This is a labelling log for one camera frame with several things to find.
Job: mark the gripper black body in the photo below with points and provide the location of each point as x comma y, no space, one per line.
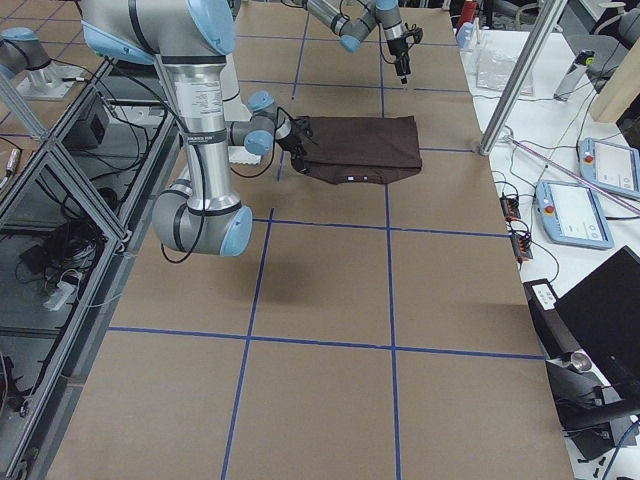
396,48
291,141

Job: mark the dark brown t-shirt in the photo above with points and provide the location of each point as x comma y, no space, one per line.
360,150

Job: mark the third robot arm grey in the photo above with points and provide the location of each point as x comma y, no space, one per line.
22,52

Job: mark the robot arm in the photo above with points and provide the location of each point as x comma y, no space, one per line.
188,43
382,15

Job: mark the red cylinder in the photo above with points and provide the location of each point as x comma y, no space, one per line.
467,11

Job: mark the clear plastic bag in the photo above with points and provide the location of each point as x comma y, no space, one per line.
494,69

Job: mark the black power strip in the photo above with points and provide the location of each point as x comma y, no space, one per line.
519,232

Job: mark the near teach pendant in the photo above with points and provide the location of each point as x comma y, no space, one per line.
572,215

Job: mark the teach pendant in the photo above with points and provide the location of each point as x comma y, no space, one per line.
613,167
572,215

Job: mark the far teach pendant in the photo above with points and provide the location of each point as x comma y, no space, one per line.
613,167

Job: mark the black monitor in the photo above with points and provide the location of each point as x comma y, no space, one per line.
591,338

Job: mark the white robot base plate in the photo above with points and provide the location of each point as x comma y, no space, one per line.
240,156

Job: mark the aluminium camera mast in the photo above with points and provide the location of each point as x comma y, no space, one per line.
548,16

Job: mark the aluminium frame rack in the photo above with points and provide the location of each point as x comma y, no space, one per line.
72,222

